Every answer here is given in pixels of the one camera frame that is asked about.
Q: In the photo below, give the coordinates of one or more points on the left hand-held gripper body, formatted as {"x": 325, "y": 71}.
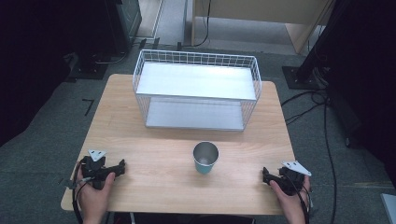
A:
{"x": 93, "y": 168}

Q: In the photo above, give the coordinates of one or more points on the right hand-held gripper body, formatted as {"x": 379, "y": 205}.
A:
{"x": 292, "y": 179}

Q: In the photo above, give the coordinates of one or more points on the person's right hand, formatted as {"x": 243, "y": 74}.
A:
{"x": 291, "y": 205}

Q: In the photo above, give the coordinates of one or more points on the person's left hand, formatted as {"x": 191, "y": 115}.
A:
{"x": 93, "y": 202}

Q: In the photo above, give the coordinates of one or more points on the teal metal cup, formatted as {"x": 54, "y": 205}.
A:
{"x": 205, "y": 158}

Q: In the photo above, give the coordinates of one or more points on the white flat object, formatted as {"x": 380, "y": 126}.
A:
{"x": 389, "y": 208}

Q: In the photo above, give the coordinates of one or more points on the dark curtain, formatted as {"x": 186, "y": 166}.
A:
{"x": 28, "y": 62}
{"x": 367, "y": 77}

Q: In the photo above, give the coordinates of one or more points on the black metal stand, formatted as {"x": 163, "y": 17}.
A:
{"x": 314, "y": 53}

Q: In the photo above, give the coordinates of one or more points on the black cabinet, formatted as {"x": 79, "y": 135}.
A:
{"x": 123, "y": 21}

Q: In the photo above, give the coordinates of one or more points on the light wooden furniture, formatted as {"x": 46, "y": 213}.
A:
{"x": 264, "y": 7}

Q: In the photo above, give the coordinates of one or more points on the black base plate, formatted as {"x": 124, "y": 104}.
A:
{"x": 88, "y": 67}

